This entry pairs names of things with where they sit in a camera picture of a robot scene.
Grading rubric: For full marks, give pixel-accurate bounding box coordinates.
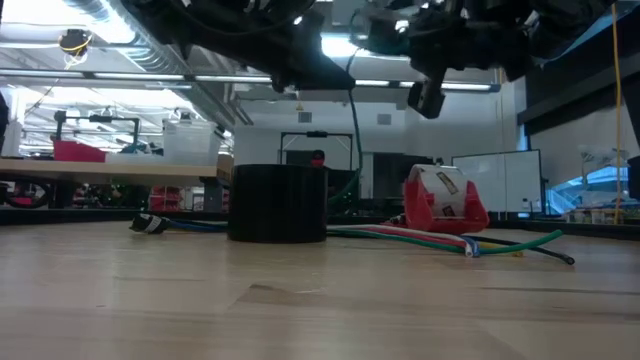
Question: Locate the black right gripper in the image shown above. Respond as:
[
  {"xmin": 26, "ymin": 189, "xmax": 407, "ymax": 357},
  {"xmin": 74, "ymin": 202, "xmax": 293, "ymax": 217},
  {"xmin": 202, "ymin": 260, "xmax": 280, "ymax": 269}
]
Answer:
[{"xmin": 409, "ymin": 4, "xmax": 506, "ymax": 86}]

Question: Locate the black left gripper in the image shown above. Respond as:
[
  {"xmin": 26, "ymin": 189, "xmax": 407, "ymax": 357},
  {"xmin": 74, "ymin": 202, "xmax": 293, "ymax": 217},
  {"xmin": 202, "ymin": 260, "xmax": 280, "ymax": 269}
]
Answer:
[{"xmin": 234, "ymin": 9, "xmax": 357, "ymax": 93}]

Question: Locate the black round cord spool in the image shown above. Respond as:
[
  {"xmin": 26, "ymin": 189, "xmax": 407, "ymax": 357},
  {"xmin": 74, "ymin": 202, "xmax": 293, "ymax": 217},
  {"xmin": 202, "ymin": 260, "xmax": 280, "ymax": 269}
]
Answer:
[{"xmin": 360, "ymin": 8, "xmax": 419, "ymax": 57}]

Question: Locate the white label roll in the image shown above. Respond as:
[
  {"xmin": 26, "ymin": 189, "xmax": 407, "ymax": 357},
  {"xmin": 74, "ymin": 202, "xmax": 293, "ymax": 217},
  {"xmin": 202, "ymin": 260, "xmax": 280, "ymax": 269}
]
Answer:
[{"xmin": 410, "ymin": 163, "xmax": 471, "ymax": 219}]

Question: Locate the red circuit board module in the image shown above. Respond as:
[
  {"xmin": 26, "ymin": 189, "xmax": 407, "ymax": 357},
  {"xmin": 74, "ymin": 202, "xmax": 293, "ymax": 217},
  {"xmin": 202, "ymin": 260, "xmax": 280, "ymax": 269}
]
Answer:
[{"xmin": 403, "ymin": 163, "xmax": 490, "ymax": 236}]

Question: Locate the wide tape roll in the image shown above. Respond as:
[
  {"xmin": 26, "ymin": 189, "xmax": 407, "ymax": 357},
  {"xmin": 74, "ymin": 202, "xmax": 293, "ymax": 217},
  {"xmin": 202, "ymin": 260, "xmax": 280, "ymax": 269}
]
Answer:
[{"xmin": 227, "ymin": 163, "xmax": 330, "ymax": 245}]

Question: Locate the clear plastic storage box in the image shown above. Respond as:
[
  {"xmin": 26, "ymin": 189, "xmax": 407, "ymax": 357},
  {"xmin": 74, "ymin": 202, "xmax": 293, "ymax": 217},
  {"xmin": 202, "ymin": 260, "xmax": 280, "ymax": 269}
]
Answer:
[{"xmin": 162, "ymin": 118, "xmax": 225, "ymax": 167}]

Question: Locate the long ceiling light bar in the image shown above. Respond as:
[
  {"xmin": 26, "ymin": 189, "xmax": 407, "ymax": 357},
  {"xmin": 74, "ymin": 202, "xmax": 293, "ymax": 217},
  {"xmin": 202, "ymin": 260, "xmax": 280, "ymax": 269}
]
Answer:
[{"xmin": 0, "ymin": 68, "xmax": 502, "ymax": 94}]

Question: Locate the red drawer unit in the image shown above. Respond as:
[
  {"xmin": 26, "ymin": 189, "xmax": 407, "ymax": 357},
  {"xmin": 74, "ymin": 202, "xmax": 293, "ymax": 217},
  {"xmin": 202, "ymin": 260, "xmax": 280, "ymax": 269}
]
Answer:
[{"xmin": 148, "ymin": 185, "xmax": 185, "ymax": 212}]

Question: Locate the wood top metal workbench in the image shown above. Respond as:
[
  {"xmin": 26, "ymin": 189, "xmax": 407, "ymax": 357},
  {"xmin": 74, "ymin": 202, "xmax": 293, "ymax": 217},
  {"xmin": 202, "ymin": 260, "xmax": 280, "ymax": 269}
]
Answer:
[{"xmin": 0, "ymin": 158, "xmax": 235, "ymax": 211}]

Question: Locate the black taped bundle end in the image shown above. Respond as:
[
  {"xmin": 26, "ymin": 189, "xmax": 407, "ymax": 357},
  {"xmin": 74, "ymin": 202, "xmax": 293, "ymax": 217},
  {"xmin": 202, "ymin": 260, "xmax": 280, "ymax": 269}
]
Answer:
[{"xmin": 129, "ymin": 213, "xmax": 171, "ymax": 235}]

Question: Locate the red plastic bin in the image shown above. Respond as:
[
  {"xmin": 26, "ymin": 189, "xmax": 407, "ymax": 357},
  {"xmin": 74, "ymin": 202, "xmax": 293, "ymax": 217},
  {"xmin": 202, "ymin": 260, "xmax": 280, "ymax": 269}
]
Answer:
[{"xmin": 52, "ymin": 139, "xmax": 108, "ymax": 163}]

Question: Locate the black pipe stand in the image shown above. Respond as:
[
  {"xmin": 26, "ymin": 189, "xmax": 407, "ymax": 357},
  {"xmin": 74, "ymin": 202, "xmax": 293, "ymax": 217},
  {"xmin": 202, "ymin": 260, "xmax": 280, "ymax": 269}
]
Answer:
[{"xmin": 52, "ymin": 109, "xmax": 144, "ymax": 151}]

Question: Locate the black frame stand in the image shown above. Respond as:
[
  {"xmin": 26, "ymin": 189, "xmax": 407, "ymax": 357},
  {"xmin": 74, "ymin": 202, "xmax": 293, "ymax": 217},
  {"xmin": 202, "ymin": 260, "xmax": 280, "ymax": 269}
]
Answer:
[{"xmin": 278, "ymin": 130, "xmax": 355, "ymax": 169}]

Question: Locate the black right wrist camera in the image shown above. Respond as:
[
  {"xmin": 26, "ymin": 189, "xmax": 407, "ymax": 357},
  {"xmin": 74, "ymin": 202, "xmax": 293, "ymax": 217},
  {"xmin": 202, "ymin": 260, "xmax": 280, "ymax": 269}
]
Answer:
[{"xmin": 406, "ymin": 78, "xmax": 447, "ymax": 121}]

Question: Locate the white cable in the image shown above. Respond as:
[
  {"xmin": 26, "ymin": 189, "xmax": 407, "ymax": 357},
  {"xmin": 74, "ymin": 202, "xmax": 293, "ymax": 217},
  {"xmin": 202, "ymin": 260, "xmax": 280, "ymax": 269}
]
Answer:
[{"xmin": 327, "ymin": 224, "xmax": 475, "ymax": 259}]

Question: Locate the silver ventilation duct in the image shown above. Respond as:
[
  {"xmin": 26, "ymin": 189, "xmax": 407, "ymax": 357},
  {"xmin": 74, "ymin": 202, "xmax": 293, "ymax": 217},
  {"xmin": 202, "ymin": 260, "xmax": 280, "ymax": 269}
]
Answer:
[{"xmin": 64, "ymin": 0, "xmax": 251, "ymax": 129}]

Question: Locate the red cable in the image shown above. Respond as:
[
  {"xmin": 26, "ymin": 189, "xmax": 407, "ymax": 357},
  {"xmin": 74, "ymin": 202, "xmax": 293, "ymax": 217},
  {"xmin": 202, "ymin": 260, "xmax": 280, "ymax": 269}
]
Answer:
[{"xmin": 349, "ymin": 227, "xmax": 469, "ymax": 249}]

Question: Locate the bundle of coloured cables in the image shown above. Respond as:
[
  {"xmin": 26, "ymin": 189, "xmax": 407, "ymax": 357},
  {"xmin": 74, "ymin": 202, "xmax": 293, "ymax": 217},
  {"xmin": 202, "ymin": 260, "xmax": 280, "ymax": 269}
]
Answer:
[{"xmin": 167, "ymin": 218, "xmax": 484, "ymax": 259}]

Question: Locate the bundle of coloured wires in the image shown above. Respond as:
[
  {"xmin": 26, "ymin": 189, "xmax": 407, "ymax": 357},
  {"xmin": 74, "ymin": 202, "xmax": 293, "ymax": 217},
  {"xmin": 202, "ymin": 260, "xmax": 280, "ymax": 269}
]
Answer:
[
  {"xmin": 327, "ymin": 228, "xmax": 565, "ymax": 256},
  {"xmin": 479, "ymin": 242, "xmax": 525, "ymax": 258}
]

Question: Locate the black cable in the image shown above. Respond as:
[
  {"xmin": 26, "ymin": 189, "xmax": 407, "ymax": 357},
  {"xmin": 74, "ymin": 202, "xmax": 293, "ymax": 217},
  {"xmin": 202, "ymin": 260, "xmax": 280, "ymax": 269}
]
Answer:
[{"xmin": 462, "ymin": 234, "xmax": 576, "ymax": 266}]

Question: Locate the black ceiling camera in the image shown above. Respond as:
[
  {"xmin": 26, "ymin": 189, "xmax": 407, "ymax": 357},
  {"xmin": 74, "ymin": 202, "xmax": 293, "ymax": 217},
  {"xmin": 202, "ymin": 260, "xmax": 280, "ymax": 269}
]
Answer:
[{"xmin": 57, "ymin": 28, "xmax": 95, "ymax": 57}]

